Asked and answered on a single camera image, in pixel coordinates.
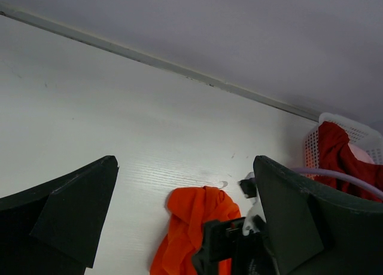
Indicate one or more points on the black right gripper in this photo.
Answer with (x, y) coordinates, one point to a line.
(225, 240)

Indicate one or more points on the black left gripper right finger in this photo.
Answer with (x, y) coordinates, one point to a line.
(316, 229)

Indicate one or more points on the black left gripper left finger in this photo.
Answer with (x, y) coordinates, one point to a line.
(55, 227)

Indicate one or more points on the orange t-shirt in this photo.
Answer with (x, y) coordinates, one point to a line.
(190, 208)

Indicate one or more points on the dark red t-shirt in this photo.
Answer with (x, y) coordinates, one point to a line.
(335, 155)

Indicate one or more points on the pink garment in basket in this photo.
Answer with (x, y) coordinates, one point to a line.
(360, 154)

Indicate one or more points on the white plastic basket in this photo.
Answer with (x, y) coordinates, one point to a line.
(357, 134)

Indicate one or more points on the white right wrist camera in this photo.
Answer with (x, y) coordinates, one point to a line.
(254, 219)

